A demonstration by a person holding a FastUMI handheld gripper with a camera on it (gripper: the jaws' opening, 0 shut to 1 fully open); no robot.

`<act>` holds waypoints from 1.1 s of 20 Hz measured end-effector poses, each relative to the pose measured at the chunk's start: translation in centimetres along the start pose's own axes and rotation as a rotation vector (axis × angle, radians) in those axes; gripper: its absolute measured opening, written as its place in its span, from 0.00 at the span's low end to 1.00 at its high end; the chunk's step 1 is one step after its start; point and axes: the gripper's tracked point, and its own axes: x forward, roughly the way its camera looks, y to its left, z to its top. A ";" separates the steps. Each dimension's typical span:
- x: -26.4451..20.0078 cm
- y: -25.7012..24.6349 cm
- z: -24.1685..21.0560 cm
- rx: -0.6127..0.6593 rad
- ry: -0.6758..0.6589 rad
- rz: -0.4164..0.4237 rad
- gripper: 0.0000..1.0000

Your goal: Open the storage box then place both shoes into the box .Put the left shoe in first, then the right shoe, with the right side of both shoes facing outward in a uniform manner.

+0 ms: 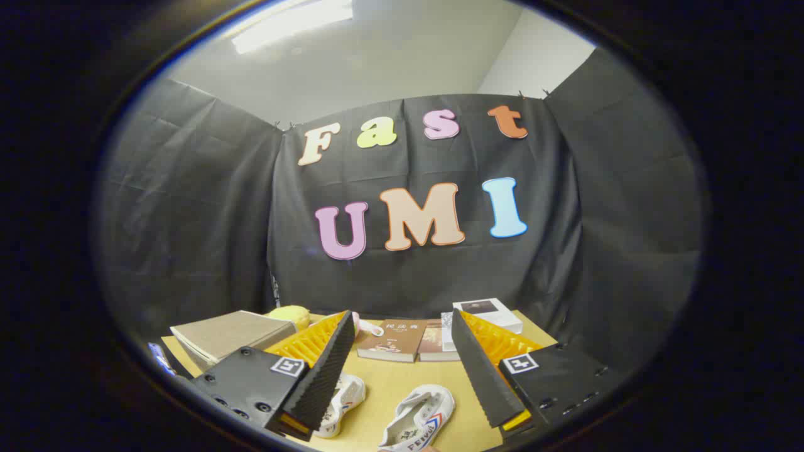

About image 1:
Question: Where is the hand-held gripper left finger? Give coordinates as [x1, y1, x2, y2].
[192, 309, 357, 442]

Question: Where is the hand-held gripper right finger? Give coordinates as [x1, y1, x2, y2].
[451, 308, 622, 440]

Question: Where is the white canvas shoe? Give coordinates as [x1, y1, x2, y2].
[378, 384, 455, 452]
[312, 372, 367, 439]

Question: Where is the beige cardboard storage box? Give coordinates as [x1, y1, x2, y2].
[170, 310, 297, 372]

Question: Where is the dark brown thick book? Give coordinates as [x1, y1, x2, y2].
[418, 320, 462, 363]

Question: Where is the white book with dark photo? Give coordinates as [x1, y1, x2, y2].
[452, 298, 523, 335]

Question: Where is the green and pink plush toy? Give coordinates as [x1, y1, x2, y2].
[352, 312, 385, 338]

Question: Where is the yellow plush toy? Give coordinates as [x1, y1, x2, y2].
[267, 305, 311, 331]

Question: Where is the brown illustrated book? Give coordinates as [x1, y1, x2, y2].
[356, 319, 429, 363]

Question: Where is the black backdrop cloth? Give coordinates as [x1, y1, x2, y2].
[94, 47, 704, 377]

